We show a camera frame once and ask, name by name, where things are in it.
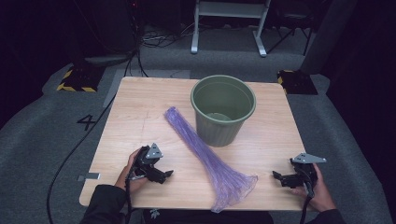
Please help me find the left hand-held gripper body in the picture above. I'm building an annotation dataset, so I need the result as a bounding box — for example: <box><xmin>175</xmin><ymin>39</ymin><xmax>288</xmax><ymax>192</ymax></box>
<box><xmin>134</xmin><ymin>143</ymin><xmax>163</xmax><ymax>181</ymax></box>

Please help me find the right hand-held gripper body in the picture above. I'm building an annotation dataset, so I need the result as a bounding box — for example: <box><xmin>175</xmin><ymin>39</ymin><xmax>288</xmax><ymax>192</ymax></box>
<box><xmin>290</xmin><ymin>152</ymin><xmax>327</xmax><ymax>198</ymax></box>

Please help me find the purple plastic bag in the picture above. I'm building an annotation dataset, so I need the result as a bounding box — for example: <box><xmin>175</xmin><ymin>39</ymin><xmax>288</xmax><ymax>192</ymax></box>
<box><xmin>163</xmin><ymin>106</ymin><xmax>260</xmax><ymax>214</ymax></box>

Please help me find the green plastic bin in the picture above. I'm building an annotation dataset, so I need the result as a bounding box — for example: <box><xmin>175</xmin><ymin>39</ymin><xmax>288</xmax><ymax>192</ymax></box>
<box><xmin>190</xmin><ymin>74</ymin><xmax>257</xmax><ymax>147</ymax></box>

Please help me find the person's left hand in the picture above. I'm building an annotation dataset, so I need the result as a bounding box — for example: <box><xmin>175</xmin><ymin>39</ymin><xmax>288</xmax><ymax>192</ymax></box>
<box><xmin>115</xmin><ymin>148</ymin><xmax>148</xmax><ymax>194</ymax></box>

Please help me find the person's right hand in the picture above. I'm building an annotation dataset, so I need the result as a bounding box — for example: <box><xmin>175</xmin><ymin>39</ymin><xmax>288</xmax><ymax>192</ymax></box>
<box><xmin>290</xmin><ymin>163</ymin><xmax>337</xmax><ymax>213</ymax></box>

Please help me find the grey tape strip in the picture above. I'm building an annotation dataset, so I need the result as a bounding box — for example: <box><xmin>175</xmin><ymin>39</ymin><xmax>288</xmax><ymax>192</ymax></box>
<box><xmin>77</xmin><ymin>172</ymin><xmax>102</xmax><ymax>182</ymax></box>

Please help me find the person's dark torso clothing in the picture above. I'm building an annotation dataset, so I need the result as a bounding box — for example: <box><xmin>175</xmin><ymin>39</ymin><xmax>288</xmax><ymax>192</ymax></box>
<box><xmin>141</xmin><ymin>208</ymin><xmax>275</xmax><ymax>224</ymax></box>

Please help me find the dark pole with grey base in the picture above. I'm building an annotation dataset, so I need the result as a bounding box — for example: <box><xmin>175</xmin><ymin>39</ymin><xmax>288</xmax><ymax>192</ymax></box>
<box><xmin>71</xmin><ymin>0</ymin><xmax>139</xmax><ymax>68</ymax></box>

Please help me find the black tripod stand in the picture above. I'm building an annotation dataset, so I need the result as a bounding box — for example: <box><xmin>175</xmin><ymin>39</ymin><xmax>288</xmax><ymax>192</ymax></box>
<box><xmin>265</xmin><ymin>12</ymin><xmax>314</xmax><ymax>57</ymax></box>

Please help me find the white metal stand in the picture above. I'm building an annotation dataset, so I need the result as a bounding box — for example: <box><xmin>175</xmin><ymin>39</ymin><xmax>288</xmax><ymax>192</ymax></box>
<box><xmin>191</xmin><ymin>0</ymin><xmax>271</xmax><ymax>58</ymax></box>

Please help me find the right hand-held gripper cable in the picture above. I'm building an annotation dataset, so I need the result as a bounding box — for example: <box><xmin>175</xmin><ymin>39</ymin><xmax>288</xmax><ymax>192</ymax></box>
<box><xmin>299</xmin><ymin>181</ymin><xmax>315</xmax><ymax>224</ymax></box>

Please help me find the hand-held gripper cable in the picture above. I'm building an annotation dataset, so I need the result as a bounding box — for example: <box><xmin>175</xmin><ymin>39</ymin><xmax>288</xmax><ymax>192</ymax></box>
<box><xmin>124</xmin><ymin>167</ymin><xmax>135</xmax><ymax>224</ymax></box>
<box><xmin>299</xmin><ymin>181</ymin><xmax>315</xmax><ymax>224</ymax></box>

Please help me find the left hand-held gripper cable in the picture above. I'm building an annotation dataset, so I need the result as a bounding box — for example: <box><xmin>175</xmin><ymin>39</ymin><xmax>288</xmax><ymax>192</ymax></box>
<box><xmin>124</xmin><ymin>167</ymin><xmax>135</xmax><ymax>224</ymax></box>

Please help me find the long black floor cable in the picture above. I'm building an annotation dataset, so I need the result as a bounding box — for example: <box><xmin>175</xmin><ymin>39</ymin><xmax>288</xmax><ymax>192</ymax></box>
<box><xmin>46</xmin><ymin>49</ymin><xmax>139</xmax><ymax>224</ymax></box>

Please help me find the yellow-black striped base plate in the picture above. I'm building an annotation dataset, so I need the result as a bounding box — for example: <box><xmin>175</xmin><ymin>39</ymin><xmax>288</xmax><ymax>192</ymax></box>
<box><xmin>56</xmin><ymin>64</ymin><xmax>106</xmax><ymax>93</ymax></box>
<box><xmin>276</xmin><ymin>69</ymin><xmax>318</xmax><ymax>96</ymax></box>

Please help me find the bundle of floor cables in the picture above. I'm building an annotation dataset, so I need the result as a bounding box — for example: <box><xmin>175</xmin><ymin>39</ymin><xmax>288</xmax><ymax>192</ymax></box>
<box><xmin>141</xmin><ymin>22</ymin><xmax>194</xmax><ymax>49</ymax></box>

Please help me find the grey post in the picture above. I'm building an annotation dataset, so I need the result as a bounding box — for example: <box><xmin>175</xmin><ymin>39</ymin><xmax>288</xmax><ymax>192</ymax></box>
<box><xmin>300</xmin><ymin>0</ymin><xmax>359</xmax><ymax>75</ymax></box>

